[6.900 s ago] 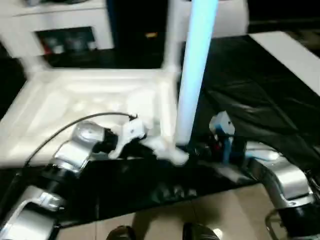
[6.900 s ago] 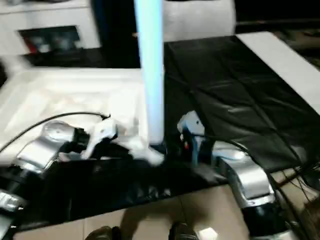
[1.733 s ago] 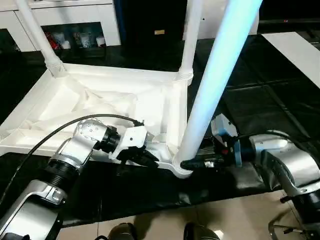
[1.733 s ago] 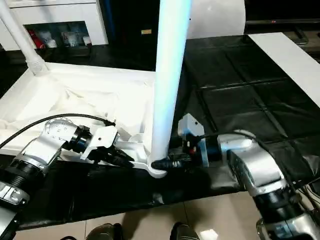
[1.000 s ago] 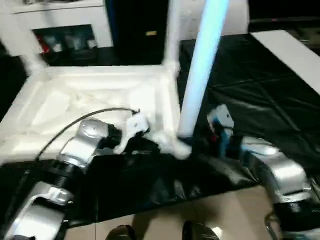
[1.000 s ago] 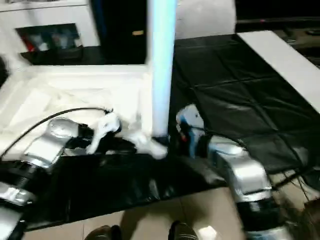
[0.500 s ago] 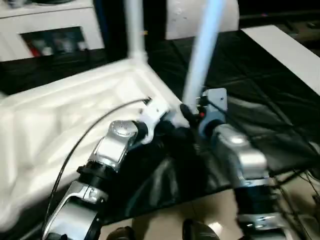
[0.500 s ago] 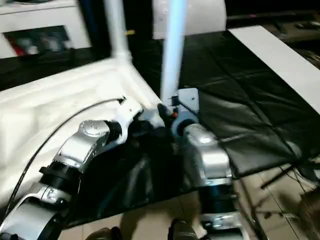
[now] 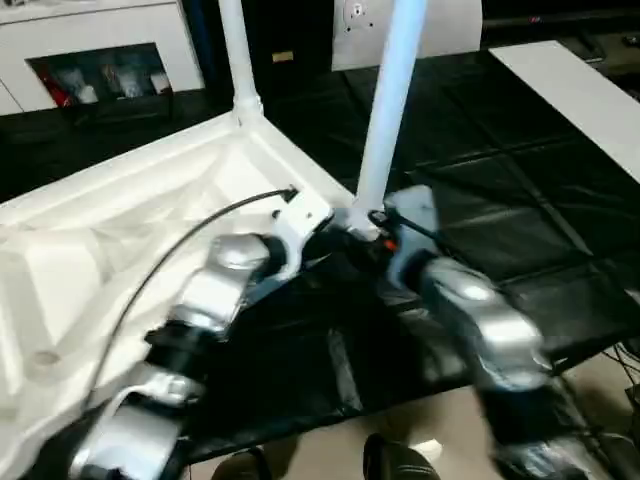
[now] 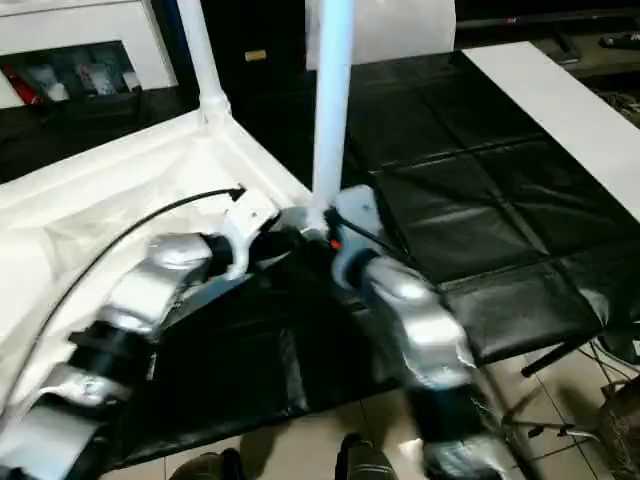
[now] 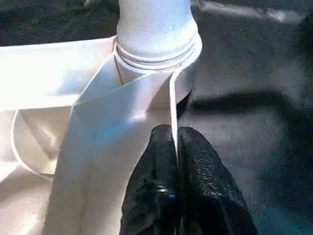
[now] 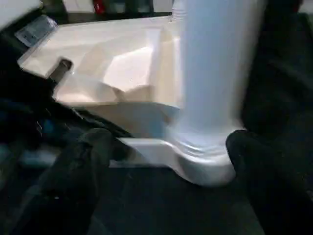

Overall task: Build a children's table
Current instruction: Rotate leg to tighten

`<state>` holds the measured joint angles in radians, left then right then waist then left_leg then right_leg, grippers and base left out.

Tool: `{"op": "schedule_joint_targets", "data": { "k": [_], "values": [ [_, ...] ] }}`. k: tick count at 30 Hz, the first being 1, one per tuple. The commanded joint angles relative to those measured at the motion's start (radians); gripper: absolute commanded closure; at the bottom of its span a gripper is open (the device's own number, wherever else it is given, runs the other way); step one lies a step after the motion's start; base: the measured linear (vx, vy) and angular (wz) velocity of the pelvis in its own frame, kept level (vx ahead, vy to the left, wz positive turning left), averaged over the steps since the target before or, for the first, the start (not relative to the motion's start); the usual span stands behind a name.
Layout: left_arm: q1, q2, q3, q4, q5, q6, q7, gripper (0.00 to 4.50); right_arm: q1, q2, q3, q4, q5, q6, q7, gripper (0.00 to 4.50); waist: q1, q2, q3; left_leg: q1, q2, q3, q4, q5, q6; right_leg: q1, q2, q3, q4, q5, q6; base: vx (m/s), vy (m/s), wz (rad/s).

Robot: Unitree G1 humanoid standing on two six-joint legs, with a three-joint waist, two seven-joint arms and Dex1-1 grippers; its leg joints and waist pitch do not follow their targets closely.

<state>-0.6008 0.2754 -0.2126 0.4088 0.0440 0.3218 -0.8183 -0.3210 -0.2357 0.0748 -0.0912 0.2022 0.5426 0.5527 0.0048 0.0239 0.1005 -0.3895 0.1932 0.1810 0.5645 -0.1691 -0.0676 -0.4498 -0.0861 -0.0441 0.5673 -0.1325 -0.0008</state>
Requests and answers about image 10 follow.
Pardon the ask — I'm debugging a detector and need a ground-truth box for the white plastic table leg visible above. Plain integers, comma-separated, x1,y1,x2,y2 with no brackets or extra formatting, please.
309,0,357,236
177,0,232,126

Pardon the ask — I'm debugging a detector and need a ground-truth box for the white plastic table top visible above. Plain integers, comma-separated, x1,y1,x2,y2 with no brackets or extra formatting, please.
0,107,321,411

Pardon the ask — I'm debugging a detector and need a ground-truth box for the black box with gold label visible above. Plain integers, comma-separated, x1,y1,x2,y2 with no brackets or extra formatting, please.
149,0,321,116

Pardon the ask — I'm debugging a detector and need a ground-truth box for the white panel with screw holes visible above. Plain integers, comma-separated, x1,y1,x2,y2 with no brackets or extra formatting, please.
304,0,457,71

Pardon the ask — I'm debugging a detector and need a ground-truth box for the dark left robot foot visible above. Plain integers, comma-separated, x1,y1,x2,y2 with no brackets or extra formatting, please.
174,447,246,480

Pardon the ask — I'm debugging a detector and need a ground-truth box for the black rod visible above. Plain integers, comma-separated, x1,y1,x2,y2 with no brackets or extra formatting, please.
521,339,601,377

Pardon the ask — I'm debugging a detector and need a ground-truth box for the flat white board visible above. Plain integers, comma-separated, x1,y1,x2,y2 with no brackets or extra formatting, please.
460,41,640,224

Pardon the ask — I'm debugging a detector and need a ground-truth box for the white glass-door cabinet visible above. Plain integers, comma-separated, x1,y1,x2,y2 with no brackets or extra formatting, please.
0,0,176,111

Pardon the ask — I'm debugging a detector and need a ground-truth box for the black bar with red light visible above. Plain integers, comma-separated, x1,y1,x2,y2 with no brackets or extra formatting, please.
457,14,640,29

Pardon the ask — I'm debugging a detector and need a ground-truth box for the black remote control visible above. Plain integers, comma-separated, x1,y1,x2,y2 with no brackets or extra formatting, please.
599,33,640,49

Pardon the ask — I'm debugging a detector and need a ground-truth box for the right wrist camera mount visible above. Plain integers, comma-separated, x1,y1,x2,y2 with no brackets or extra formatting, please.
329,184,386,291

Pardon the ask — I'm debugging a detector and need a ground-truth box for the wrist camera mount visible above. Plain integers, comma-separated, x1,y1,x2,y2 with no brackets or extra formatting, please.
329,184,386,291
222,199,281,279

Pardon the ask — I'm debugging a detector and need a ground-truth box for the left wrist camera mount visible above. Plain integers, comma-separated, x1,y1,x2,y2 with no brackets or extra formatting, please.
222,199,281,279

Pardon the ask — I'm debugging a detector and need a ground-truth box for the chrome tube frame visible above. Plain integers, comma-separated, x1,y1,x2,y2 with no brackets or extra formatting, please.
502,384,601,444

